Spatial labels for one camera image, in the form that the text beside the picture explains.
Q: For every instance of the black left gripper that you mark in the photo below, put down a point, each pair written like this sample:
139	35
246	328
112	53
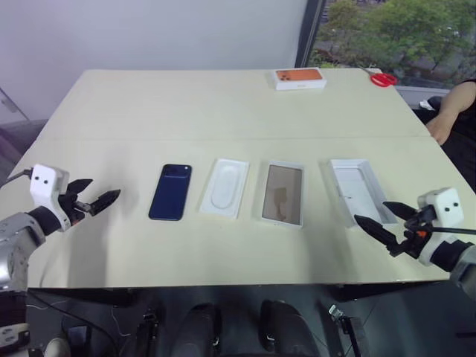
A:
72	208

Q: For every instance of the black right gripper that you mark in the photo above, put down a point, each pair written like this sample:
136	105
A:
418	230

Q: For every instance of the dark blue smartphone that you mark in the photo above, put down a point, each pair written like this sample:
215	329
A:
170	195

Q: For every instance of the white moulded insert tray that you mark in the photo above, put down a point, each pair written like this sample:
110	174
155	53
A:
224	187

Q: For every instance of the person's bare forearm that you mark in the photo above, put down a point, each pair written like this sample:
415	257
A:
446	115

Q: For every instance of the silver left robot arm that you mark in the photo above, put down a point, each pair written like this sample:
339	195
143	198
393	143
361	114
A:
16	238

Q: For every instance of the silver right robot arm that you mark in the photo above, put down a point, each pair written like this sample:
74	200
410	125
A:
459	260

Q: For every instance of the white phone box base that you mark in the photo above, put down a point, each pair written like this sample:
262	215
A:
282	195

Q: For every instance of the orange printed phone box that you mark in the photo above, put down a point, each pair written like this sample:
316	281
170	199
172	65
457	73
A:
297	77

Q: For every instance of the person's black clothing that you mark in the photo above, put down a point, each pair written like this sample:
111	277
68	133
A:
463	156

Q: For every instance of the black chair armrest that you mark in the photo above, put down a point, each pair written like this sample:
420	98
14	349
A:
429	103

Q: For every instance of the dark rounded shape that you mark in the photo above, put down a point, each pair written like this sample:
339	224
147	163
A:
201	331
286	329

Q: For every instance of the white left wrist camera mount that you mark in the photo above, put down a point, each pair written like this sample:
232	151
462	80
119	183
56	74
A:
46	182

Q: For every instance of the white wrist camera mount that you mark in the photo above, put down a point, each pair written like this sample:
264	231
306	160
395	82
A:
46	182
442	204

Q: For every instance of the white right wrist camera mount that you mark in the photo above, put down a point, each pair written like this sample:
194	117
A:
442	204

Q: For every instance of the dark window frame post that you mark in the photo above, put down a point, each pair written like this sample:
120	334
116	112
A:
309	33

